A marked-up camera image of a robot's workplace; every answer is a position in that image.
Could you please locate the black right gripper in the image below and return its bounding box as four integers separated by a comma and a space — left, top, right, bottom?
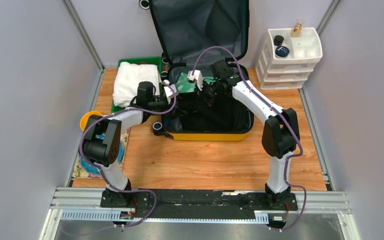
194, 79, 223, 107

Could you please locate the white towel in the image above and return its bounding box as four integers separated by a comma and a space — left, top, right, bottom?
112, 61, 161, 108

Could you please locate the yellow Pikachu hard-shell suitcase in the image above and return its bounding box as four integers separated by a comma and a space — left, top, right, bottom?
149, 0, 254, 141

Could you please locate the blue round cream jar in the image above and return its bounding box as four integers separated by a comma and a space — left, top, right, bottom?
274, 45, 290, 59

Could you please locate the small black jar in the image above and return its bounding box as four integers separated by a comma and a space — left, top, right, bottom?
273, 35, 285, 47

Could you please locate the frosted gold pump bottle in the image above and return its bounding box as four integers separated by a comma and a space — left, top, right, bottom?
289, 22, 303, 38

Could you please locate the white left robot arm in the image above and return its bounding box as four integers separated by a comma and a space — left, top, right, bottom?
78, 80, 179, 208

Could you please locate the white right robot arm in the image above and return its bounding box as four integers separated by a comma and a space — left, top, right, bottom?
188, 60, 300, 210

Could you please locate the black garment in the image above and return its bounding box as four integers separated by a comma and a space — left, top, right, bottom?
161, 92, 252, 133

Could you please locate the green garment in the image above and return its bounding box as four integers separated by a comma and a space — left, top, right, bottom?
173, 72, 200, 94

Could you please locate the green plastic tray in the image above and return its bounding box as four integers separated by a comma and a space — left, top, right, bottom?
111, 56, 163, 113

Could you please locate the white plastic drawer organizer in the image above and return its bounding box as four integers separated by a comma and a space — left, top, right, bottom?
255, 27, 323, 90

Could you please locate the yellow bowl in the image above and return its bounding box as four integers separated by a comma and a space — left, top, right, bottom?
79, 111, 103, 131

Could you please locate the blue polka dot plate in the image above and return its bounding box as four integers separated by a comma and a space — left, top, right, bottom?
80, 141, 124, 176

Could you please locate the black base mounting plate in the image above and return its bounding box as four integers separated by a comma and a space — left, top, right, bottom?
99, 189, 299, 228

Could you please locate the floral placemat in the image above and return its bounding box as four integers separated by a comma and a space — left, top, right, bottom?
72, 130, 129, 179

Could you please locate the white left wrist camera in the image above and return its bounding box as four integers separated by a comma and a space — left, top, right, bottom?
161, 79, 179, 104

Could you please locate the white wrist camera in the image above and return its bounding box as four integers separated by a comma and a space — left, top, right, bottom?
187, 70, 204, 91
161, 79, 179, 104

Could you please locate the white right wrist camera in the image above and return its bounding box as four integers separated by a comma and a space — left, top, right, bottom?
187, 70, 204, 91

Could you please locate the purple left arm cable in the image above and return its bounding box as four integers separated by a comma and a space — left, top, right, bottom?
78, 82, 180, 229

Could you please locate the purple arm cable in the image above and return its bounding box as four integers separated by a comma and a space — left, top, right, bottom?
191, 45, 308, 232
78, 82, 180, 229

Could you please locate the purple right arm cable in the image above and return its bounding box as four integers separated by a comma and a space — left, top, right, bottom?
191, 45, 308, 232

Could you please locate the aluminium frame rail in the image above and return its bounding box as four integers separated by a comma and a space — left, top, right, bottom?
41, 187, 360, 240

